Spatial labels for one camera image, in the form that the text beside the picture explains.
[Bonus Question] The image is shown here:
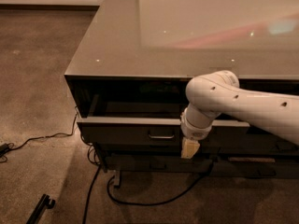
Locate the dark drawer cabinet glossy top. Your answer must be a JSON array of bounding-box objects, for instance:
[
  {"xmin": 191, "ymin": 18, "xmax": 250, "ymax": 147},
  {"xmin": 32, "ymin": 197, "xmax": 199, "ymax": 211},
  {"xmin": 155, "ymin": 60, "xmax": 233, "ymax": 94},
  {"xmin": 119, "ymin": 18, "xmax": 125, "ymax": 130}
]
[{"xmin": 65, "ymin": 0, "xmax": 299, "ymax": 175}]

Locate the thin black cable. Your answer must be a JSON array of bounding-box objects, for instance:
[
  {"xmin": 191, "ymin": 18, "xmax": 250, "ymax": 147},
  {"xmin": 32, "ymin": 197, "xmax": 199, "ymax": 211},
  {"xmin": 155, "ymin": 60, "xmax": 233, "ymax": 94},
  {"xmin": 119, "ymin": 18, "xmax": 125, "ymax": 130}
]
[{"xmin": 6, "ymin": 106, "xmax": 79, "ymax": 152}]

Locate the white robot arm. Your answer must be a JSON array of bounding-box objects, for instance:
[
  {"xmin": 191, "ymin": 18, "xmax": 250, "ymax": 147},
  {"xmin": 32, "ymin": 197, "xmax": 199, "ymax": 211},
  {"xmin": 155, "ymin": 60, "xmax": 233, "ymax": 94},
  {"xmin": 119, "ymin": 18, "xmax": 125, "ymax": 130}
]
[{"xmin": 180, "ymin": 70, "xmax": 299, "ymax": 159}]

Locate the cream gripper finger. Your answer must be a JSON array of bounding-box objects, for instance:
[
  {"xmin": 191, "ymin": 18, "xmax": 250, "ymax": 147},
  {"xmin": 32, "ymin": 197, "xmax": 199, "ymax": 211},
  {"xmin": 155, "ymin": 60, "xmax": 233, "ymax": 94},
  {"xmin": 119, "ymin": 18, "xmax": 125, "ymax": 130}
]
[{"xmin": 181, "ymin": 138, "xmax": 200, "ymax": 159}]

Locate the black cable to floor edge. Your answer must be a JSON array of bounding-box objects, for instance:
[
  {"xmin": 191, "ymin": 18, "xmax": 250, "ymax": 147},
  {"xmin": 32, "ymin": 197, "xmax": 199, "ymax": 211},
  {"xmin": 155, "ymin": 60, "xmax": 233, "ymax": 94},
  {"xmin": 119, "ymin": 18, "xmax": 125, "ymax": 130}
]
[{"xmin": 81, "ymin": 164, "xmax": 102, "ymax": 224}]

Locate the thick black floor cable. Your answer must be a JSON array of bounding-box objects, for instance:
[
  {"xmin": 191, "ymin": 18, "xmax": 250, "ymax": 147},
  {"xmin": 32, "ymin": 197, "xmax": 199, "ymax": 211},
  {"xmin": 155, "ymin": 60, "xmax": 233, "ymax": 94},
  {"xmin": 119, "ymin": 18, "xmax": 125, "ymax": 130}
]
[{"xmin": 106, "ymin": 165, "xmax": 213, "ymax": 207}]

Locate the black power adapter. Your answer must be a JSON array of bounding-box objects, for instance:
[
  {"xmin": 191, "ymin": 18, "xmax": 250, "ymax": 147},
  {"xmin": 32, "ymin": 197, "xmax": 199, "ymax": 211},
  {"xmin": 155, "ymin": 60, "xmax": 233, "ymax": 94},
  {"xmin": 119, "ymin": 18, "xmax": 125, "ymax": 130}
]
[{"xmin": 0, "ymin": 144, "xmax": 9, "ymax": 156}]

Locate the dark drawer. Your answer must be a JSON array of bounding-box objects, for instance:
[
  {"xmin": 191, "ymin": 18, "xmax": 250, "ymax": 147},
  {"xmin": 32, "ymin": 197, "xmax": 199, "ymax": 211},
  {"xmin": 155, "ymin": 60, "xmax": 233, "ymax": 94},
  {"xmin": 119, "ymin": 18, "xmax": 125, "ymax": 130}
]
[
  {"xmin": 210, "ymin": 157, "xmax": 299, "ymax": 179},
  {"xmin": 101, "ymin": 144, "xmax": 224, "ymax": 153},
  {"xmin": 106, "ymin": 155, "xmax": 212, "ymax": 173},
  {"xmin": 221, "ymin": 134, "xmax": 299, "ymax": 156},
  {"xmin": 76, "ymin": 93, "xmax": 250, "ymax": 147}
]

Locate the black metal bracket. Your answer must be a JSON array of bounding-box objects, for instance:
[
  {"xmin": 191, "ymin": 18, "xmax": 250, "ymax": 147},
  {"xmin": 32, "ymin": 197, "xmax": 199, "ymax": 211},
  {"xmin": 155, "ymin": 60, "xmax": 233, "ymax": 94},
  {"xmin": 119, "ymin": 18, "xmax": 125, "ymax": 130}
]
[{"xmin": 26, "ymin": 194, "xmax": 55, "ymax": 224}]

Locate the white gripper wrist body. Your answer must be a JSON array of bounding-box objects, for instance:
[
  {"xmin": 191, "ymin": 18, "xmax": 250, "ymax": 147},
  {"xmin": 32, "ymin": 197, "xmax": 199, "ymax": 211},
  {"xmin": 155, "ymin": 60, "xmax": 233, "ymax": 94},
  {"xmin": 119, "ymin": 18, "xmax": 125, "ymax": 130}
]
[{"xmin": 180, "ymin": 110, "xmax": 212, "ymax": 140}]

